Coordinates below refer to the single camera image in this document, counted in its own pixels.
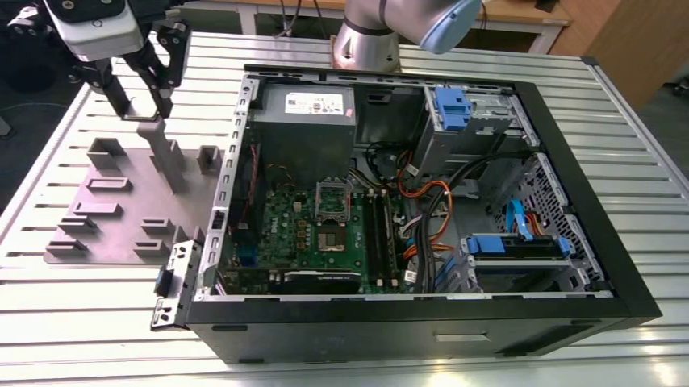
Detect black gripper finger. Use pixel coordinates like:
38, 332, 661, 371
126, 20, 193, 120
4, 6, 134, 120

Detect grey power supply unit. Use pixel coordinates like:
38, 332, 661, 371
247, 83, 360, 182

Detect grey parts rack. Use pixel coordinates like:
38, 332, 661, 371
42, 115, 227, 267

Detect metal socket cover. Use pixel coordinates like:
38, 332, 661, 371
314, 180, 354, 226

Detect green motherboard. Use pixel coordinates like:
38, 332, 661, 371
219, 183, 416, 295

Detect dark blue video connector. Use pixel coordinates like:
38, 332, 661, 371
154, 268, 177, 296

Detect black graphics card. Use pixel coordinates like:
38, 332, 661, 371
269, 268, 364, 295

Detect blue plastic drive latch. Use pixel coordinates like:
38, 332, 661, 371
436, 87, 474, 132

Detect grey metal drive cage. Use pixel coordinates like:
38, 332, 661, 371
417, 84, 540, 178

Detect hard disk in blue carrier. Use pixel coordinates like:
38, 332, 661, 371
461, 235, 573, 260

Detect black PC case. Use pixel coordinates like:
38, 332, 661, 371
150, 62, 664, 366

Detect perforated metal disk cage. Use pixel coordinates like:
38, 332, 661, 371
446, 152, 615, 295

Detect brown wooden cabinet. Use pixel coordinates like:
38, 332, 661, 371
552, 0, 689, 112

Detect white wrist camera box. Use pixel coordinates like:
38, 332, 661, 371
42, 0, 147, 62

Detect multicoloured fan wires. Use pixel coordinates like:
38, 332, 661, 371
266, 162, 298, 189

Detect metal expansion bracket cover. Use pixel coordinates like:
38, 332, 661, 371
150, 239, 205, 332

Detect yellow black power wires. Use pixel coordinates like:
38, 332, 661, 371
348, 168, 389, 193

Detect orange power wire bundle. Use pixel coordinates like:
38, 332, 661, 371
398, 181, 457, 259

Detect thick black cable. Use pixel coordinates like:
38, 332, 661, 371
417, 151, 540, 293

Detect blue flat data wire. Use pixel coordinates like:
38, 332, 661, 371
505, 199, 535, 243

